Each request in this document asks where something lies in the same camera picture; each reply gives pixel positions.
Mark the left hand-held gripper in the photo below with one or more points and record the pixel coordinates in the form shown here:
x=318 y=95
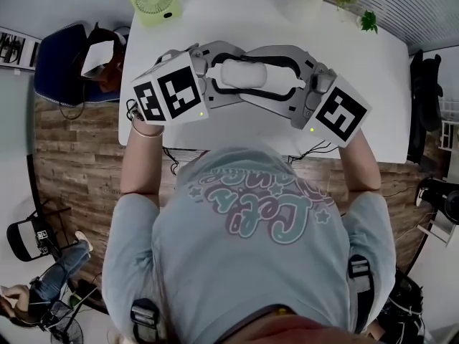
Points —
x=175 y=91

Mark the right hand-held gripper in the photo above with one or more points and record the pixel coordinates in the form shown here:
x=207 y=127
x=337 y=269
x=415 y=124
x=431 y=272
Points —
x=340 y=113

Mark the small white case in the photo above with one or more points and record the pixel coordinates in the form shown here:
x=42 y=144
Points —
x=244 y=74

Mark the person's right forearm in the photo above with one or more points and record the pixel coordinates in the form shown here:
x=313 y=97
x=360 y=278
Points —
x=360 y=170

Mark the person's left forearm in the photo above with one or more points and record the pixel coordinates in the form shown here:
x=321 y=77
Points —
x=140 y=170

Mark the thin gold bangle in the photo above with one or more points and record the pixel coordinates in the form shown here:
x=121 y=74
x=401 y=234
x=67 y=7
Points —
x=145 y=134

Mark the green desk fan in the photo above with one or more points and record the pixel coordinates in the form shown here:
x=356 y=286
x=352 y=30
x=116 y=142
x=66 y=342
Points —
x=154 y=0

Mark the small potted plant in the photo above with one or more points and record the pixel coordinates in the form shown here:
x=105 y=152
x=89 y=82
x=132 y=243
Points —
x=369 y=22

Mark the brown bag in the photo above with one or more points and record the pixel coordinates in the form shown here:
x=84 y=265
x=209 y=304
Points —
x=113 y=79

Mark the white paper sheet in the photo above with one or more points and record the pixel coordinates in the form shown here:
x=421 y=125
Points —
x=97 y=57

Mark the black office chair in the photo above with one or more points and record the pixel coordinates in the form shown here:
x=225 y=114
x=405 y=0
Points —
x=425 y=102

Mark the blue chair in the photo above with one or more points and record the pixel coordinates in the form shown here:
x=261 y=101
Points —
x=57 y=66

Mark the white rack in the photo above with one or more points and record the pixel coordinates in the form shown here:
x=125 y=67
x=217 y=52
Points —
x=448 y=127

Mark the person in printed t-shirt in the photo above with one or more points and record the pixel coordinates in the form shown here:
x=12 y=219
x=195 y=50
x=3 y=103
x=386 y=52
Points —
x=251 y=271

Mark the black stair railing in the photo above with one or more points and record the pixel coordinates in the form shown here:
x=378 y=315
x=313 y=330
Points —
x=18 y=48

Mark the black equipment bag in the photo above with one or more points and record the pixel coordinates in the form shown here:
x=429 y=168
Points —
x=405 y=306

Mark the black folding chair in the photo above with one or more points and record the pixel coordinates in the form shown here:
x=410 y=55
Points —
x=21 y=238

